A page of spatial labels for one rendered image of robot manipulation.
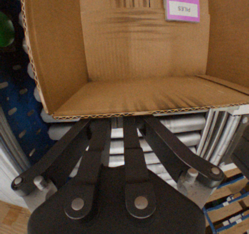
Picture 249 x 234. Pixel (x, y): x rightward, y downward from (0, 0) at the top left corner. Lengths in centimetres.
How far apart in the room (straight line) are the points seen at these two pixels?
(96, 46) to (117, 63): 6
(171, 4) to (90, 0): 16
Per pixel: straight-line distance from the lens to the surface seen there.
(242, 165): 61
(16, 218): 62
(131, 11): 27
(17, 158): 32
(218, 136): 55
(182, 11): 29
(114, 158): 42
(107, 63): 26
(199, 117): 41
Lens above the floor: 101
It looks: 66 degrees down
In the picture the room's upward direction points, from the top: 174 degrees clockwise
